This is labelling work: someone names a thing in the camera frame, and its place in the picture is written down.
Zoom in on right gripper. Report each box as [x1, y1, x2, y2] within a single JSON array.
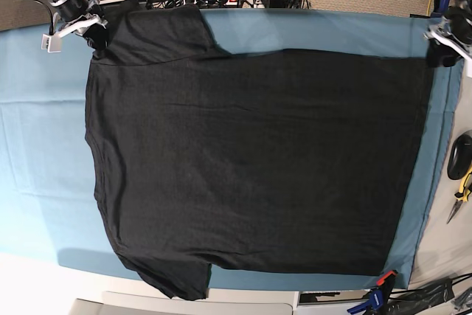
[[51, 0, 109, 50]]

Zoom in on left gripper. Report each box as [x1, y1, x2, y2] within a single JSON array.
[[425, 7, 471, 68]]

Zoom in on black T-shirt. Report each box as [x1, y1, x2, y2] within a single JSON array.
[[85, 1, 434, 300]]

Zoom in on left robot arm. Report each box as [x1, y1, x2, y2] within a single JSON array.
[[425, 0, 471, 69]]

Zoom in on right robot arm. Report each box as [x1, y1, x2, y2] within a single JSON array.
[[41, 0, 109, 53]]

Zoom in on black computer mouse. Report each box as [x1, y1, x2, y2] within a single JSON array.
[[447, 134, 471, 180]]

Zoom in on blue table cloth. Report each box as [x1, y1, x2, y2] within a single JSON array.
[[1, 9, 462, 288]]

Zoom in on blue orange clamp bottom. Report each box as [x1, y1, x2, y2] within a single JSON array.
[[347, 270, 398, 314]]

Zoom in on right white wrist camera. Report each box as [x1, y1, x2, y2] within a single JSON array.
[[41, 34, 62, 53]]

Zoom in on yellow handled pliers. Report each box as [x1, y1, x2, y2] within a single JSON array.
[[446, 167, 471, 224]]

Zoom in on black cable bundle bottom right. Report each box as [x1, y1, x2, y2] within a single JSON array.
[[383, 273, 472, 315]]

